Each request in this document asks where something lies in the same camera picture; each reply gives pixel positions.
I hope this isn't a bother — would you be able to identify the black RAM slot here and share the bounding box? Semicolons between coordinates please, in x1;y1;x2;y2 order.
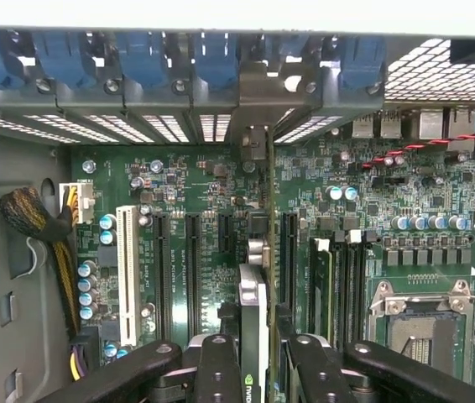
344;233;356;349
354;233;368;345
332;233;346;349

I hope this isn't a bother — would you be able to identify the green motherboard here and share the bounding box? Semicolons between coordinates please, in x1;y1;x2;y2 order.
71;104;475;387

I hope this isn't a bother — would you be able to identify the long black expansion slot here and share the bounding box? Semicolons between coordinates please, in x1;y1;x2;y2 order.
184;212;204;337
279;211;300;316
152;212;175;343

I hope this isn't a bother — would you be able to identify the CPU socket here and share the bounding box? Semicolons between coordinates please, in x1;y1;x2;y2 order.
368;280;475;379

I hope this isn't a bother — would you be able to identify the white expansion slot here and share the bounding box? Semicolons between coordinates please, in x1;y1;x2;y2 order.
114;204;143;348

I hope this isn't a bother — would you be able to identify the short black expansion slot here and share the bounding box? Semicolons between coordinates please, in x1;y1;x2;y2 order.
217;212;238;254

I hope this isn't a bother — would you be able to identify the open black PC case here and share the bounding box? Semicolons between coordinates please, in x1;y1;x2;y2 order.
0;24;475;403

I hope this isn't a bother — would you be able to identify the braided power cable bundle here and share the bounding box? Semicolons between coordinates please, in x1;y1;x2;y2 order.
0;186;96;381

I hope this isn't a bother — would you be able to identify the red black twisted wire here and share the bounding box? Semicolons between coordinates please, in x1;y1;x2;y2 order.
361;127;475;170

